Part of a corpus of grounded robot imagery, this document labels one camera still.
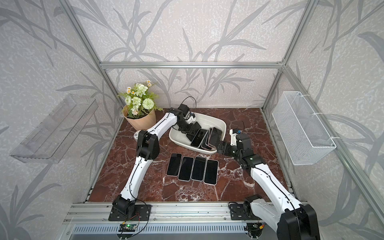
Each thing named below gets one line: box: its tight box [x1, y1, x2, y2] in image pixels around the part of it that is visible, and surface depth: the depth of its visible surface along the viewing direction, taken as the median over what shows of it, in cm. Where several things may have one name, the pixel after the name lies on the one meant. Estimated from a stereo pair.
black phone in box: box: [191, 128, 208, 148], surface depth 101 cm
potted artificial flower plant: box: [118, 80, 164, 131], surface depth 88 cm
